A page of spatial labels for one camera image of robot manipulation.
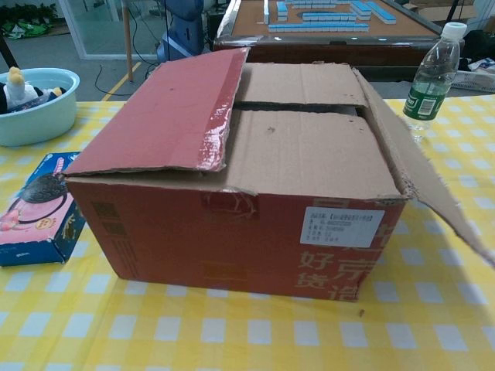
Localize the clear water bottle green label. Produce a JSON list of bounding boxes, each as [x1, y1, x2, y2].
[[401, 22, 467, 145]]

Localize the brown mahjong table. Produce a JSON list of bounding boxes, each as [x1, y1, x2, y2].
[[212, 0, 446, 84]]

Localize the white framed glass partition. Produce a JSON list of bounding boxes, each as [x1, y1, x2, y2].
[[57, 0, 166, 61]]

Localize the red cardboard shipping box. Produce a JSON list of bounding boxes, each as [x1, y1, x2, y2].
[[61, 46, 495, 305]]

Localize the light blue plastic basin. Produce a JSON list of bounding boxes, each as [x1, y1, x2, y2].
[[0, 67, 81, 148]]

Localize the green bag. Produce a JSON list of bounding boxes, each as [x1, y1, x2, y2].
[[1, 19, 53, 40]]

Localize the white plastic basket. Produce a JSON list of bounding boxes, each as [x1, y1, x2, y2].
[[450, 70, 495, 94]]

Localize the blue pink cookie box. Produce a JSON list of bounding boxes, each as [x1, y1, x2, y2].
[[0, 151, 87, 267]]

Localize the blue white robot base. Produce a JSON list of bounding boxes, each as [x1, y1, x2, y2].
[[156, 0, 210, 65]]

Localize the dark blue snack packet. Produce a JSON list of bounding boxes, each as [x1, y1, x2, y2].
[[21, 94, 53, 113]]

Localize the wooden pole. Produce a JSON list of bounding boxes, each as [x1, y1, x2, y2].
[[121, 0, 135, 83]]

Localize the black bag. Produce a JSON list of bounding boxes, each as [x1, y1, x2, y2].
[[461, 29, 495, 73]]

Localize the yellow white checkered tablecloth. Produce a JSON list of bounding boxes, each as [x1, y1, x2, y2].
[[0, 94, 495, 371]]

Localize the penguin plush toy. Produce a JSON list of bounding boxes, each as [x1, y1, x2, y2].
[[0, 66, 67, 115]]

